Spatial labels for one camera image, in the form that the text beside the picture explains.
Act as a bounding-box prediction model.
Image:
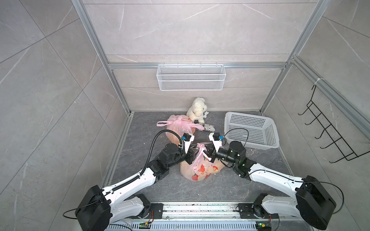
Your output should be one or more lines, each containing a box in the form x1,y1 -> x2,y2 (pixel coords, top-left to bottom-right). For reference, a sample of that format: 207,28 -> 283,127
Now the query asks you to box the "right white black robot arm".
205,141 -> 336,230

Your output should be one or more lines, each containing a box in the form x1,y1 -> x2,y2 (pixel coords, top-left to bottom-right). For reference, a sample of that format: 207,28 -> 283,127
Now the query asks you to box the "plain pink plastic bag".
180,142 -> 225,182

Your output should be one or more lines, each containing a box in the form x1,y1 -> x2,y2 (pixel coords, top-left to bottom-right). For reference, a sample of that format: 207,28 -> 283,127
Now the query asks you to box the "black wire hook rack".
298,85 -> 370,164

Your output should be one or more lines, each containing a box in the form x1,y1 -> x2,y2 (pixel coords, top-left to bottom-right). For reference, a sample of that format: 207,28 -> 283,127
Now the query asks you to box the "white plastic basket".
224,112 -> 280,150

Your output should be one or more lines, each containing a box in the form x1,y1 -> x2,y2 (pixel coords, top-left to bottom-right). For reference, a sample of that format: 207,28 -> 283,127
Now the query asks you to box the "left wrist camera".
182,133 -> 195,154

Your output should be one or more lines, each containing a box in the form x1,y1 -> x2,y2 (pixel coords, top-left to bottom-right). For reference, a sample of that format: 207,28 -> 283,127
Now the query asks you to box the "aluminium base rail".
76,201 -> 321,231

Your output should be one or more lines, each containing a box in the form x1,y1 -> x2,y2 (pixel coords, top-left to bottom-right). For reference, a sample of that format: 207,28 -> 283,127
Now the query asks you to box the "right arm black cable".
222,127 -> 345,215

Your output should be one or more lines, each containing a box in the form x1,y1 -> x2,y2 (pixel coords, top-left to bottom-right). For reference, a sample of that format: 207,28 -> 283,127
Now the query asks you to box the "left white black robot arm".
75,143 -> 199,231

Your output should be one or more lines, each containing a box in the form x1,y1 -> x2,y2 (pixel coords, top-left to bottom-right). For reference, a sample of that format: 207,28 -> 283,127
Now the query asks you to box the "white plush toy dog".
187,97 -> 209,124

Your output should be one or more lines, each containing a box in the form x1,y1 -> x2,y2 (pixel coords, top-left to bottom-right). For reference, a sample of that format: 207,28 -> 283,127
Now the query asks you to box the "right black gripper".
199,143 -> 238,167

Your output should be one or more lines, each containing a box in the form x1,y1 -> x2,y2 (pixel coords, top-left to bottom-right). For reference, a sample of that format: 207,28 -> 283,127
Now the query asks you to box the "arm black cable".
63,129 -> 184,220
222,127 -> 345,215

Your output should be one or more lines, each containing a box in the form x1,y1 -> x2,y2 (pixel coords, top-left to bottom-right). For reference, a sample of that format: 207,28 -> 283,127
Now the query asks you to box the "pink plastic bag with print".
157,115 -> 204,137

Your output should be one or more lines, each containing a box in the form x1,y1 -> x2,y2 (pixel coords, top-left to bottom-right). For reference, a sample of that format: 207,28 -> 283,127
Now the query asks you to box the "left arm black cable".
63,129 -> 184,220

